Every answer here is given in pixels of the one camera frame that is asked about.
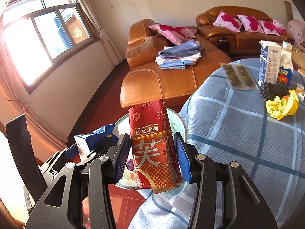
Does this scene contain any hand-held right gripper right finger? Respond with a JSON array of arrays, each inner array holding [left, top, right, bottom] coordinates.
[[173, 132, 278, 229]]

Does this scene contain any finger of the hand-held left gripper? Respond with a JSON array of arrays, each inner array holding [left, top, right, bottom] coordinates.
[[59, 145, 80, 161], [83, 138, 120, 165]]

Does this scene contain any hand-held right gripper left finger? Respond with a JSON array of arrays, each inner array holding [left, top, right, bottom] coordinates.
[[25, 134, 131, 229]]

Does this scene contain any crushed blue white carton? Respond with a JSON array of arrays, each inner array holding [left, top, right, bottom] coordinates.
[[74, 124, 120, 163]]

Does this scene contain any red printed cake box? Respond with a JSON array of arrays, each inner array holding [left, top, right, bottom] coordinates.
[[128, 99, 184, 195]]

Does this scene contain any light blue enamel basin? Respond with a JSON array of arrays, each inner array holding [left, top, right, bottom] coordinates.
[[114, 108, 187, 189]]

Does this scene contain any beige curtain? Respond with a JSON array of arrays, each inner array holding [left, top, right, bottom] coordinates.
[[0, 72, 67, 148], [70, 0, 124, 65]]

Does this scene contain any blue plaid tablecloth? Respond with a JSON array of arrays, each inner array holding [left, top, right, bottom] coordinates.
[[129, 58, 305, 229]]

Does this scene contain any brown leather chaise sofa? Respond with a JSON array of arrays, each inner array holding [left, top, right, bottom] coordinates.
[[120, 19, 233, 108]]

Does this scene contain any folded striped blue white cloth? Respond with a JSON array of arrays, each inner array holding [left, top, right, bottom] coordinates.
[[155, 52, 201, 70]]

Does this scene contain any clear packet with dark contents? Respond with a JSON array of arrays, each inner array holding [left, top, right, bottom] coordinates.
[[219, 62, 247, 90], [232, 64, 259, 91]]

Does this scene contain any folded blue plaid sheet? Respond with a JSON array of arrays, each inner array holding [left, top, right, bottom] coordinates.
[[156, 40, 205, 60]]

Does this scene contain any yellow plastic bag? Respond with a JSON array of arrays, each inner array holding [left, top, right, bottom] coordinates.
[[265, 89, 299, 120]]

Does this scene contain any black foam fruit net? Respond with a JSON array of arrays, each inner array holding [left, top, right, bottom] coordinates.
[[260, 81, 290, 101]]

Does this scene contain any window decal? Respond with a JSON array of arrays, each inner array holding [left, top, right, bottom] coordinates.
[[73, 27, 84, 40]]

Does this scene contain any window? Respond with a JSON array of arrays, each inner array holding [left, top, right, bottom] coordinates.
[[1, 0, 100, 94]]

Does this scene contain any large pink floral pillow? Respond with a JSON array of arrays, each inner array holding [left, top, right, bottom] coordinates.
[[148, 24, 198, 46]]

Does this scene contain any tall blue white milk carton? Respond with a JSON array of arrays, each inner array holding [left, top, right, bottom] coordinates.
[[258, 40, 283, 87]]

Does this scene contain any small white box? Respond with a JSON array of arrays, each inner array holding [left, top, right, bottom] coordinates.
[[295, 84, 305, 101]]

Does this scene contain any small blue white gable carton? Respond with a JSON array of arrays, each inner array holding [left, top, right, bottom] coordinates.
[[278, 49, 294, 87]]

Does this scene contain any pink cloth cover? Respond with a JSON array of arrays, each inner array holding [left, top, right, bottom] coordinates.
[[287, 19, 305, 43]]

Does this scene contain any wooden board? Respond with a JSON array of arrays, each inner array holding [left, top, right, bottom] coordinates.
[[285, 1, 293, 21]]

